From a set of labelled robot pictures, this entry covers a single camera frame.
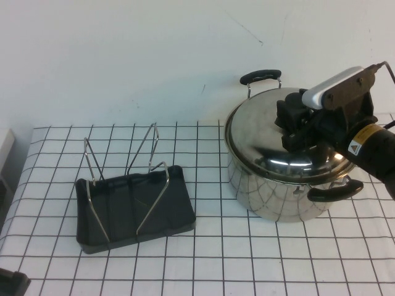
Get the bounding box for stainless steel pot lid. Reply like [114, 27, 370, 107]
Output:
[225, 88, 356, 180]

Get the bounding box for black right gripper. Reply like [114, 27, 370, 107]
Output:
[275, 91, 380, 155]

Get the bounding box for black camera cable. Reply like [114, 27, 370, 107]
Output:
[367, 60, 395, 84]

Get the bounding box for stainless steel pot black handles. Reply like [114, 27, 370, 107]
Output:
[227, 69, 365, 223]

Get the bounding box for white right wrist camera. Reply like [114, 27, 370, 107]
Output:
[301, 65, 378, 112]

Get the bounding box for black tray wire lid rack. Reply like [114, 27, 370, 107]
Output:
[75, 123, 197, 255]

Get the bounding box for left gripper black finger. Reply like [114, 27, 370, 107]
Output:
[0, 267, 32, 296]

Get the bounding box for beige board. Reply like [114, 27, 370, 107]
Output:
[0, 128, 15, 204]

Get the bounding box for white black grid tablecloth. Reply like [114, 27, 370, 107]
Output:
[0, 113, 395, 296]

